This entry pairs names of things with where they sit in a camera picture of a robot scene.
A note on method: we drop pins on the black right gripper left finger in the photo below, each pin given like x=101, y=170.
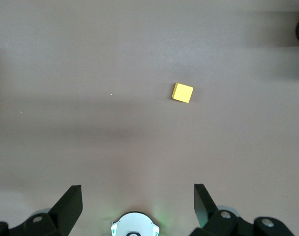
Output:
x=53, y=221

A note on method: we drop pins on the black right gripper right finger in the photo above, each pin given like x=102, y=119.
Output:
x=220, y=223

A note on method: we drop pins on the yellow wooden block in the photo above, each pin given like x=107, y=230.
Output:
x=182, y=93

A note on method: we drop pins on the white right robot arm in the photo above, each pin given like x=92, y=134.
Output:
x=134, y=221

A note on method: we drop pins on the brown table cover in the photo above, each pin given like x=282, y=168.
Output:
x=90, y=73

